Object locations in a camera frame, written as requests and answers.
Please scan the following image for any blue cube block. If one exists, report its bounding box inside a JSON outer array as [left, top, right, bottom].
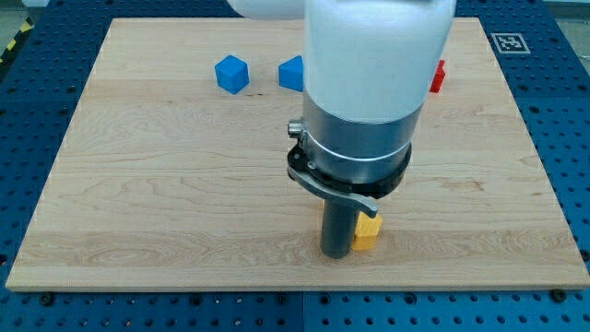
[[215, 55, 250, 94]]

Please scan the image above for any yellow block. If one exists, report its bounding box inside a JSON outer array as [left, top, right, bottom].
[[352, 212, 383, 251]]

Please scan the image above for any blue triangular block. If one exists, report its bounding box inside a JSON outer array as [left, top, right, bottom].
[[278, 55, 303, 92]]

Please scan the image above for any fiducial marker tag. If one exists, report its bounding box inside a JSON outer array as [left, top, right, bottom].
[[490, 32, 530, 54]]

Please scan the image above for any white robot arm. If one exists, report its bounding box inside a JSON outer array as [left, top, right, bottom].
[[230, 0, 456, 259]]

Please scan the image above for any red block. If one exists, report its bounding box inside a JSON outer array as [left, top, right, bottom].
[[430, 59, 446, 93]]

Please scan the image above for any wooden board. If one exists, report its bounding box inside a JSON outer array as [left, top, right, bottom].
[[6, 18, 589, 292]]

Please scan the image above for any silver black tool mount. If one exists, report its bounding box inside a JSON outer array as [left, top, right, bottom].
[[288, 93, 420, 218]]

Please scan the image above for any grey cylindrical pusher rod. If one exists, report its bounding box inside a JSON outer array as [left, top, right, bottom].
[[320, 200, 358, 259]]

